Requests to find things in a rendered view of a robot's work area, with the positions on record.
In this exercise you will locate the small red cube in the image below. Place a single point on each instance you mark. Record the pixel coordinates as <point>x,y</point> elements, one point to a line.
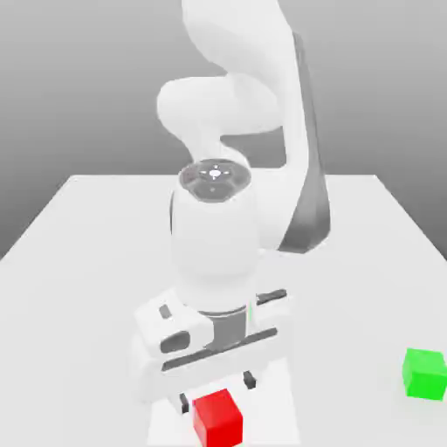
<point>218,419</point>

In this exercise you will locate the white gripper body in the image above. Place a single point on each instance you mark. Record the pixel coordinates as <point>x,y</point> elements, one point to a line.
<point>223,366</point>

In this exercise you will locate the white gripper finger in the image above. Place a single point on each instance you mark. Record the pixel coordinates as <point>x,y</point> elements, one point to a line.
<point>183,403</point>
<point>249,380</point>

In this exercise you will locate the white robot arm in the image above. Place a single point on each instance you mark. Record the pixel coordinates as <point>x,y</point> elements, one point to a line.
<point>214,244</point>

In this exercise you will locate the small green cube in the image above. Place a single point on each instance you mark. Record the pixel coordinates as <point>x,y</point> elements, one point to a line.
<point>424,375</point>

